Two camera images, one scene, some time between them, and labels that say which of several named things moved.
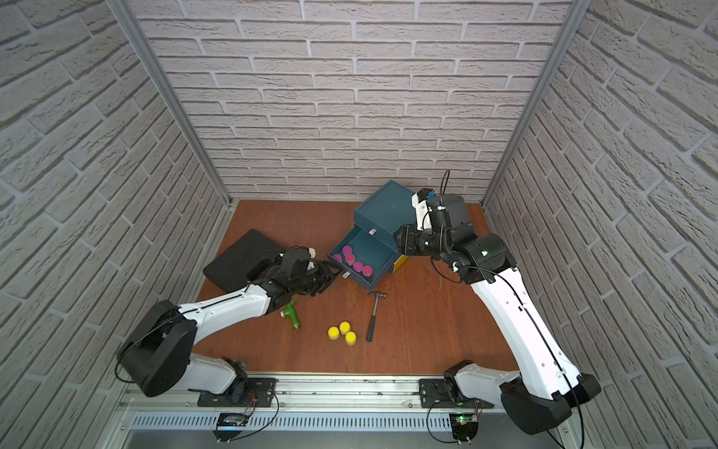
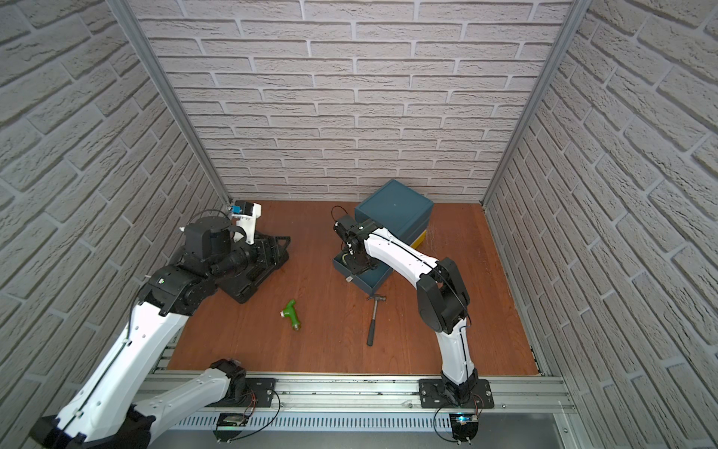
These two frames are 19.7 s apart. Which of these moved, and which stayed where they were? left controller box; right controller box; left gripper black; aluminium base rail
Moved: left gripper black
Stayed: left controller box; aluminium base rail; right controller box
